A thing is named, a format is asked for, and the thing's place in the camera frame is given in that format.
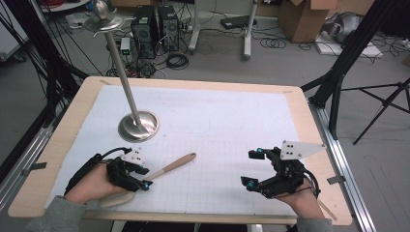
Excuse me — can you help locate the grey bag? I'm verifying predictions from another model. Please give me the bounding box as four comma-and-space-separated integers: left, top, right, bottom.
322, 12, 364, 44

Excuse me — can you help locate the aluminium frame rail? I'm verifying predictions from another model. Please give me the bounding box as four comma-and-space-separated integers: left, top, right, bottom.
0, 124, 56, 212
308, 101, 377, 232

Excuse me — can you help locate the beige slotted spatula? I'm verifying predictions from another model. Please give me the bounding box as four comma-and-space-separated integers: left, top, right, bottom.
98, 152, 197, 209

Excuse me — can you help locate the black flat device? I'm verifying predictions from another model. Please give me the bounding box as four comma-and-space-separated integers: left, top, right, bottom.
220, 14, 258, 31

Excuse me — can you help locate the black computer tower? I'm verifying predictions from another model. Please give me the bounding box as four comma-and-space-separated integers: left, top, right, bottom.
157, 4, 180, 52
131, 5, 160, 60

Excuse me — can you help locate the grey metal bracket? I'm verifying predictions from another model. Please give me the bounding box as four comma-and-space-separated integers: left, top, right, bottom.
20, 161, 48, 177
326, 174, 347, 186

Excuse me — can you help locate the small white electronic box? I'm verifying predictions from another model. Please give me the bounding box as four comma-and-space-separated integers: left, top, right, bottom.
119, 37, 132, 56

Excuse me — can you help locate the white floor board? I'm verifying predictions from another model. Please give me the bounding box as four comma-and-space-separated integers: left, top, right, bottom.
314, 32, 385, 59

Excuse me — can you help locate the person's right hand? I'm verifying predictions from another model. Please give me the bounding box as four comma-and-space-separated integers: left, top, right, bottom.
275, 186, 327, 220

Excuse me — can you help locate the black frame strut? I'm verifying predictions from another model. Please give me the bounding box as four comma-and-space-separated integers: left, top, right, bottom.
0, 0, 90, 182
301, 0, 400, 140

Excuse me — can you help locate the thin coiled floor cable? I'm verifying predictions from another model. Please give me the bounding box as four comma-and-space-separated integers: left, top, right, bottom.
259, 37, 287, 49

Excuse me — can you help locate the coiled black cable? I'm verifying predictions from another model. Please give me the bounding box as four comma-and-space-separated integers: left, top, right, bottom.
165, 51, 190, 71

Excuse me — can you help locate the person's left hand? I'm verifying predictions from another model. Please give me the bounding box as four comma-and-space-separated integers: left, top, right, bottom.
64, 163, 130, 206

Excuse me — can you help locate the white grid mat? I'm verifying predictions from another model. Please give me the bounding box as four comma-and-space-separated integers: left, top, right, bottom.
43, 84, 301, 217

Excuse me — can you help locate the black tripod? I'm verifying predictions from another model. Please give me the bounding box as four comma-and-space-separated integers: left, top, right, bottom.
340, 76, 410, 146

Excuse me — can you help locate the white stand leg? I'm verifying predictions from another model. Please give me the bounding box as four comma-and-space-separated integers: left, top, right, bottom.
188, 0, 203, 55
243, 0, 259, 62

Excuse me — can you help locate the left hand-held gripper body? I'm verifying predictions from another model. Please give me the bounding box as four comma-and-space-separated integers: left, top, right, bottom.
105, 147, 145, 193

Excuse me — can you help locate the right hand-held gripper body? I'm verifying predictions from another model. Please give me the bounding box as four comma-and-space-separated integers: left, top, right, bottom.
257, 139, 328, 199

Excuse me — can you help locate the cardboard box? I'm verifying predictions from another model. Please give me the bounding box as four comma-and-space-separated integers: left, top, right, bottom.
278, 0, 339, 44

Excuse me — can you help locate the steel utensil stand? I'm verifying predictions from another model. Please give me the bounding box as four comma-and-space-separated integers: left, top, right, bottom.
81, 0, 161, 144

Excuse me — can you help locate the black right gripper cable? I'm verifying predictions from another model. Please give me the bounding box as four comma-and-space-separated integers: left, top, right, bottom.
302, 168, 322, 199

